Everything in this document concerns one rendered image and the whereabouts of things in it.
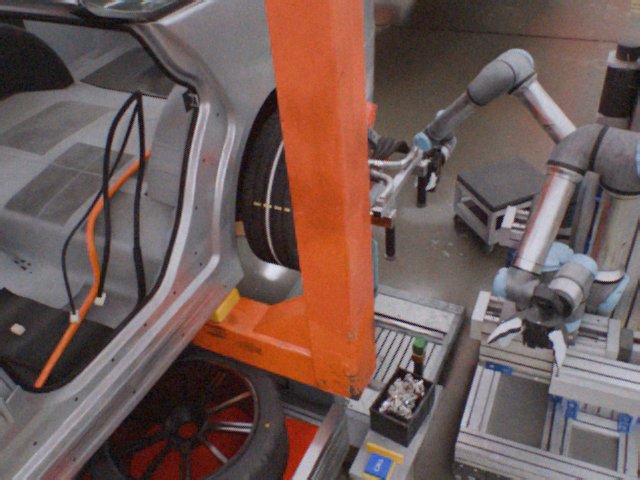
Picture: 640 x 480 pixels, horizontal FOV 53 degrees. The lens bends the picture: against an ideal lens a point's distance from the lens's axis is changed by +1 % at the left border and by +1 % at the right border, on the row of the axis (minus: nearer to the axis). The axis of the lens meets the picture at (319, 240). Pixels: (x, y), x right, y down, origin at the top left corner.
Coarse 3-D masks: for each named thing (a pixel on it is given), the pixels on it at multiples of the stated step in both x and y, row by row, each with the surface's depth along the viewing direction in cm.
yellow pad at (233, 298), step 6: (234, 288) 230; (234, 294) 228; (228, 300) 225; (234, 300) 229; (222, 306) 223; (228, 306) 226; (234, 306) 229; (216, 312) 221; (222, 312) 223; (228, 312) 227; (210, 318) 225; (216, 318) 223; (222, 318) 224
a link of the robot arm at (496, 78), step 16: (496, 64) 222; (480, 80) 223; (496, 80) 221; (512, 80) 223; (464, 96) 231; (480, 96) 225; (496, 96) 225; (448, 112) 239; (464, 112) 234; (432, 128) 248; (448, 128) 243; (416, 144) 255; (432, 144) 253
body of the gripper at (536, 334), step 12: (564, 300) 142; (528, 312) 140; (540, 312) 140; (552, 312) 139; (564, 312) 144; (528, 324) 139; (540, 324) 137; (552, 324) 136; (528, 336) 141; (540, 336) 139; (540, 348) 141; (552, 348) 140
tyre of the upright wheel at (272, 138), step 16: (272, 128) 230; (256, 144) 228; (272, 144) 226; (256, 160) 226; (272, 160) 224; (256, 176) 227; (256, 192) 226; (272, 192) 223; (288, 192) 221; (256, 208) 228; (272, 208) 225; (288, 208) 222; (256, 224) 231; (272, 224) 228; (288, 224) 224; (256, 240) 237; (272, 240) 232; (288, 240) 228; (272, 256) 240; (288, 256) 236
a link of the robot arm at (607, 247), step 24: (600, 144) 153; (624, 144) 150; (600, 168) 155; (624, 168) 151; (624, 192) 154; (600, 216) 165; (624, 216) 160; (600, 240) 167; (624, 240) 166; (600, 264) 171; (600, 288) 174; (624, 288) 174
